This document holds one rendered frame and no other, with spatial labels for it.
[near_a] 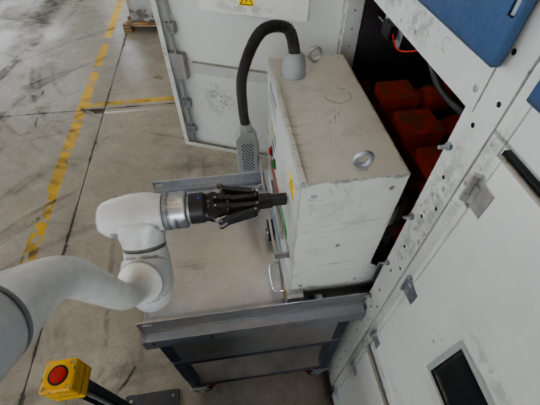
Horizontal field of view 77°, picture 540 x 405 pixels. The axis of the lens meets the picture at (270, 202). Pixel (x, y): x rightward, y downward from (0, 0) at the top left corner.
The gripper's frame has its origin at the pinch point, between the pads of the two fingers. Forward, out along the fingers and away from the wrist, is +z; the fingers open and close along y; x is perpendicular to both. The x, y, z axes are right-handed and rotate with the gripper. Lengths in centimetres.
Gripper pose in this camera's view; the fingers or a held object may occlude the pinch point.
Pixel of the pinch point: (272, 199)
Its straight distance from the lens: 84.0
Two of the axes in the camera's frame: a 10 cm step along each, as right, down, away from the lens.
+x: 0.0, -6.4, -7.7
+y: 1.4, 7.6, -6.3
